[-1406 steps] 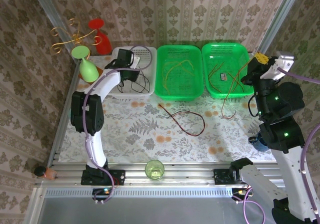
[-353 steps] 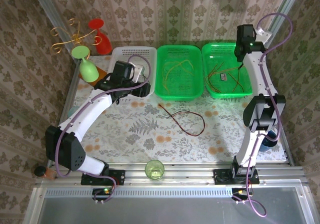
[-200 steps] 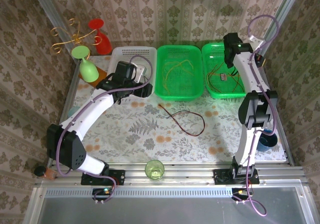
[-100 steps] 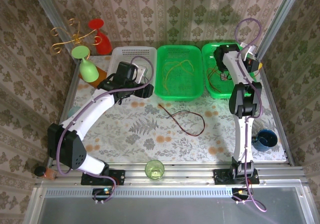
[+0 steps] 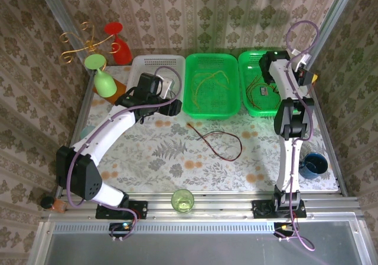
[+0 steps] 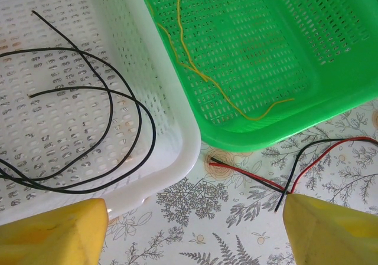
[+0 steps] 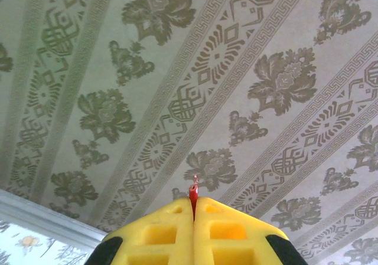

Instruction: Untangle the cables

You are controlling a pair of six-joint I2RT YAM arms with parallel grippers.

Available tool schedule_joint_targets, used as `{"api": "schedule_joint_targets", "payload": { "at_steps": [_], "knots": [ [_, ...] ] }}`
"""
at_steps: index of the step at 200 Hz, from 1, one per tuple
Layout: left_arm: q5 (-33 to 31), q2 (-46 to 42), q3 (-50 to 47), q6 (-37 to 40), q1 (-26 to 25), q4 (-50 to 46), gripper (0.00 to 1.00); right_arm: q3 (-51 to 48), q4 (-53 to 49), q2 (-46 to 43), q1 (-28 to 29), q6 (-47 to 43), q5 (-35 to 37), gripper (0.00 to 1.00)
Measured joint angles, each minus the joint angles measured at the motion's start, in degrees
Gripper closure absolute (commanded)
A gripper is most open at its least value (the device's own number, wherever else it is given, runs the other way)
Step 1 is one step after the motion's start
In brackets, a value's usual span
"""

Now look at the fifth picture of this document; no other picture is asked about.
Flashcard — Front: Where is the yellow cable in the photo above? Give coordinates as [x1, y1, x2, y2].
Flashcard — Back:
[191, 71, 219, 110]
[194, 70, 230, 93]

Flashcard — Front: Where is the green plastic basket with label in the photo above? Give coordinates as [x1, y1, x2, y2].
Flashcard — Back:
[237, 50, 305, 118]

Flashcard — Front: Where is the orange brown block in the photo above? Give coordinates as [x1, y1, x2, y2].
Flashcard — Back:
[92, 78, 128, 105]

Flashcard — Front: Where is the white plastic basket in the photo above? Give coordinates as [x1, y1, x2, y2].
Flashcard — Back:
[122, 55, 186, 120]

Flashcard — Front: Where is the light green goblet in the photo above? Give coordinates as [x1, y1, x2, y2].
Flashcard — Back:
[84, 54, 117, 98]

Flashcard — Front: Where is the red goblet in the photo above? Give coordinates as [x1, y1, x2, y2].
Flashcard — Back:
[103, 22, 133, 66]

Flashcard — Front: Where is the floral tablecloth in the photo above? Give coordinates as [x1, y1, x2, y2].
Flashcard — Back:
[72, 65, 339, 192]

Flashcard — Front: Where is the pale blue cup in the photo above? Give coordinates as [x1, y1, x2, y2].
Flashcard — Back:
[80, 125, 96, 139]

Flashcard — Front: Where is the green translucent cup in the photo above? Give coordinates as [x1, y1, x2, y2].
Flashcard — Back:
[171, 188, 195, 214]

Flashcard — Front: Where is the dark blue mug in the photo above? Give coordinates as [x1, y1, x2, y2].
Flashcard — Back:
[298, 152, 330, 179]

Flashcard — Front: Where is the small connector board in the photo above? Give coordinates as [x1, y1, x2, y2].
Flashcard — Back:
[108, 221, 138, 243]
[273, 221, 298, 243]

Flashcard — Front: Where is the amber bottle black cap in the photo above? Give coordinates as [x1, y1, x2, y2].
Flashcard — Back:
[40, 196, 67, 213]

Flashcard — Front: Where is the grey metal panel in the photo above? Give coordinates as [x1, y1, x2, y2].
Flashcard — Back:
[28, 220, 376, 265]

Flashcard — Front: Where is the aluminium table edge rail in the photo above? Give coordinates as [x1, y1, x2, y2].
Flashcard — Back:
[67, 66, 96, 195]
[301, 63, 349, 195]

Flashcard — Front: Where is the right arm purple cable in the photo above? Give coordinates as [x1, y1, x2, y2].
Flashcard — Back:
[285, 20, 321, 251]

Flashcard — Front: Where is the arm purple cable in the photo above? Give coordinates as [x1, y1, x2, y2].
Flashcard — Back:
[66, 66, 183, 209]
[285, 20, 321, 251]

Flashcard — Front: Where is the aluminium frame post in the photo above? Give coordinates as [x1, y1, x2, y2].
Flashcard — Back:
[32, 0, 89, 65]
[302, 0, 358, 71]

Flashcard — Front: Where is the gold wire ornament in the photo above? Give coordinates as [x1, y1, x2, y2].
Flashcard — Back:
[58, 21, 122, 66]

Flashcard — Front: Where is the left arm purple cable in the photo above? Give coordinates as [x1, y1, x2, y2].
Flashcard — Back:
[66, 66, 183, 209]

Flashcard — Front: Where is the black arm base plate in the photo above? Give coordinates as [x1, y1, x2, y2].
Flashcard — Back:
[95, 199, 148, 220]
[252, 199, 307, 219]

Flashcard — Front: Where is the wide aluminium mounting rail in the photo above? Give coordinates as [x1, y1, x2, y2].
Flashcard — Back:
[41, 191, 366, 221]

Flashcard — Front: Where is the grey slotted cable duct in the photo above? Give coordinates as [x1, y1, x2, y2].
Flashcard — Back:
[53, 220, 275, 234]

